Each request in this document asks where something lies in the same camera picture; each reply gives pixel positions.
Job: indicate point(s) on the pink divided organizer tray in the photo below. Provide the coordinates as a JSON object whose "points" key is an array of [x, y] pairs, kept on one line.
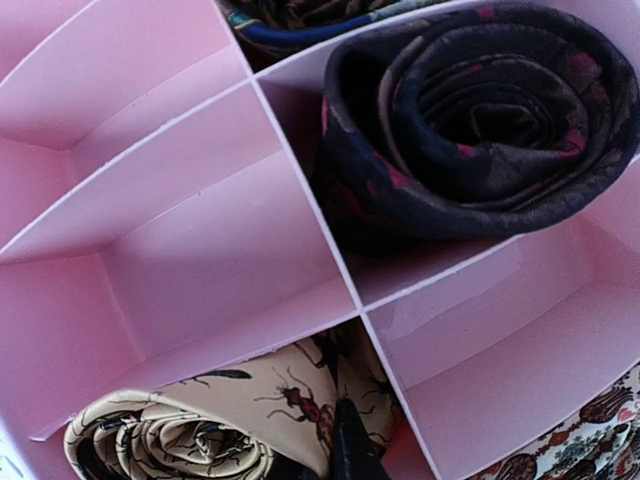
{"points": [[157, 223]]}

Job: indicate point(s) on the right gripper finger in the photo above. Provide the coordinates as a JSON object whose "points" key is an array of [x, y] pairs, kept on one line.
{"points": [[353, 456]]}

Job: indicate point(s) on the yellow beetle-print tie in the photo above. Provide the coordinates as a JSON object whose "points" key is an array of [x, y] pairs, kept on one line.
{"points": [[271, 417]]}

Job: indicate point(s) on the rolled yellow-black tie in tray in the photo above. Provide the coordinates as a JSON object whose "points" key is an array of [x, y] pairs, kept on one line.
{"points": [[600, 441]]}

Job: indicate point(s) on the rolled black tie in tray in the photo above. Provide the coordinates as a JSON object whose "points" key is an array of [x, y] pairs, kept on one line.
{"points": [[489, 121]]}

